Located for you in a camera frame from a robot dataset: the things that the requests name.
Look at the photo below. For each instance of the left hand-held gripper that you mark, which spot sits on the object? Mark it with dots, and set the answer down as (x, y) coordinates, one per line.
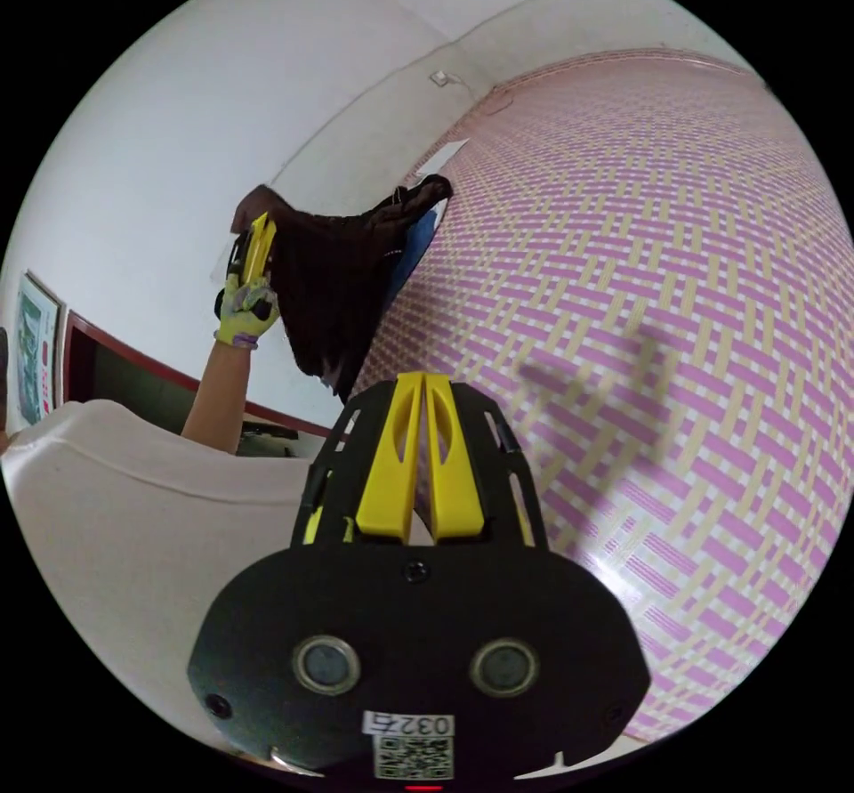
(235, 262)

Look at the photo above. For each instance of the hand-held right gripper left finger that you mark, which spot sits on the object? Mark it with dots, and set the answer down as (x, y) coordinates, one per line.
(393, 466)

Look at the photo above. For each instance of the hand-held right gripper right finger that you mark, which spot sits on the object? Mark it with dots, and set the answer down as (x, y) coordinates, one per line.
(454, 472)

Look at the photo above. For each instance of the dark brown garment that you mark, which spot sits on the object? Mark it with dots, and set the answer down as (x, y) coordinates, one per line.
(327, 272)

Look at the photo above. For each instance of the person's left forearm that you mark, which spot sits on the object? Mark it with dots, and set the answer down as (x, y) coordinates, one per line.
(217, 399)

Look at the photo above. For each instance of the pile of clothes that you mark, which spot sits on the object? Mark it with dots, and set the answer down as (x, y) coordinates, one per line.
(414, 245)

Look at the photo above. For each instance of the red framed window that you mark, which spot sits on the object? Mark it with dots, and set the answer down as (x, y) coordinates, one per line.
(133, 379)

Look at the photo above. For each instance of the bed with pink woven mat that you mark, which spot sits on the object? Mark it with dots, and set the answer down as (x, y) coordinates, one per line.
(667, 272)

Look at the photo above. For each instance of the white wall socket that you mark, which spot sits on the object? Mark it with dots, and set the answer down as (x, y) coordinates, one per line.
(442, 77)

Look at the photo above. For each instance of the framed wall picture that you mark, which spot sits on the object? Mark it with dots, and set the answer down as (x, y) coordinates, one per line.
(33, 352)

